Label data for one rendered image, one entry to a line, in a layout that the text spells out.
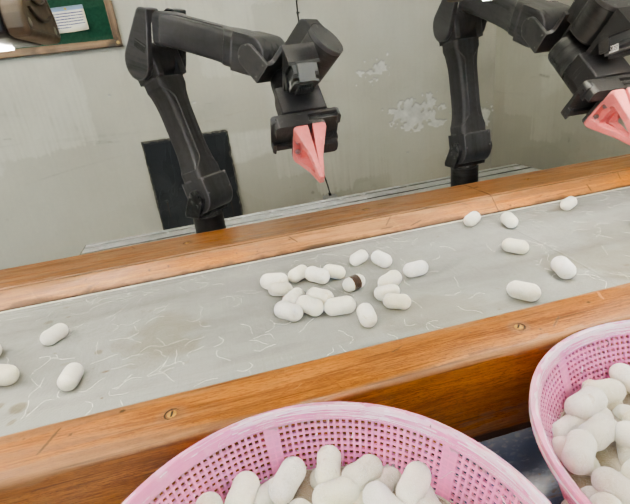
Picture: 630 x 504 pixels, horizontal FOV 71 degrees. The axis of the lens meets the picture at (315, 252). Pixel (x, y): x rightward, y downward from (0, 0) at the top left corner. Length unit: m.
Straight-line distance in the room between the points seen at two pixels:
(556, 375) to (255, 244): 0.45
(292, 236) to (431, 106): 2.25
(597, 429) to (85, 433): 0.37
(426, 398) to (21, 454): 0.31
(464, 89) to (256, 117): 1.63
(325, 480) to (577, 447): 0.17
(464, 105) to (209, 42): 0.55
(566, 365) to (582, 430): 0.06
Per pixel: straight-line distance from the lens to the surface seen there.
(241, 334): 0.50
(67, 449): 0.39
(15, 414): 0.51
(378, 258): 0.59
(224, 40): 0.78
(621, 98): 0.79
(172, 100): 0.90
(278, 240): 0.68
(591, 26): 0.82
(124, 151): 2.54
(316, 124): 0.64
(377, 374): 0.37
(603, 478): 0.36
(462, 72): 1.06
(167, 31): 0.87
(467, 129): 1.05
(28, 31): 0.39
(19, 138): 2.64
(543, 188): 0.87
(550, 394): 0.40
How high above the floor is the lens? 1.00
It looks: 22 degrees down
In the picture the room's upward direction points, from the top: 7 degrees counter-clockwise
